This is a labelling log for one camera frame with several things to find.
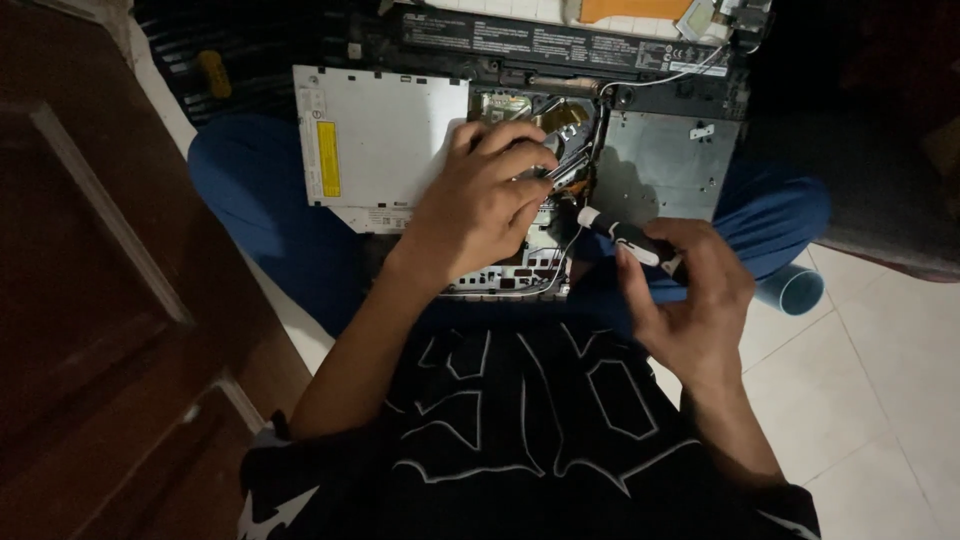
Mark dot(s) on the long black laptop battery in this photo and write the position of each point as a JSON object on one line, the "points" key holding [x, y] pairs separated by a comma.
{"points": [[525, 41]]}

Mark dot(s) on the black shirt with white print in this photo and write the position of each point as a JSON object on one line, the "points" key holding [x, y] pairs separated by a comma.
{"points": [[525, 465]]}

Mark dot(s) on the grey metal drive cover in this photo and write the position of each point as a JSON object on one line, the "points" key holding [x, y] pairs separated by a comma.
{"points": [[660, 165]]}

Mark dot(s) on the black and white screwdriver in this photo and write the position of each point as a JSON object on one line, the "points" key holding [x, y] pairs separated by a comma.
{"points": [[607, 225]]}

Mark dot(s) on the brown wooden door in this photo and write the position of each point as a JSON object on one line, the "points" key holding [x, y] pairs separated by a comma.
{"points": [[90, 300]]}

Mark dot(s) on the person's left hand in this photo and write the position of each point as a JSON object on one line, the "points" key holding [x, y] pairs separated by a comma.
{"points": [[465, 210]]}

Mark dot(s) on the opened black laptop base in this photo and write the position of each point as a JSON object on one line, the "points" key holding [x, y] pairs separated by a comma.
{"points": [[675, 96]]}

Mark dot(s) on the orange flat sheet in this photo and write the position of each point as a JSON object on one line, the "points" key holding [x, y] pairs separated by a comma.
{"points": [[630, 9]]}

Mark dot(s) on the blue trousers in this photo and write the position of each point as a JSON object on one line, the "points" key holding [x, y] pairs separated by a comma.
{"points": [[255, 187]]}

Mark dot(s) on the silver optical drive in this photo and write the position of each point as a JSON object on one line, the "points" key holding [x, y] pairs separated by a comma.
{"points": [[375, 135]]}

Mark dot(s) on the dark rug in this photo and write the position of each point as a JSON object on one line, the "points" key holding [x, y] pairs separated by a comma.
{"points": [[862, 150]]}

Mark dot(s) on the silver metal bracket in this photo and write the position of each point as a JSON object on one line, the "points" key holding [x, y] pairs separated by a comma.
{"points": [[570, 169]]}

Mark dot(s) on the gold flex ribbon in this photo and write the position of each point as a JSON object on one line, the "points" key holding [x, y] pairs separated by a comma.
{"points": [[562, 116]]}

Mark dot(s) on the person's right hand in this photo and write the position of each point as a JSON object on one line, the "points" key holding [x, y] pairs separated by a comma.
{"points": [[705, 315]]}

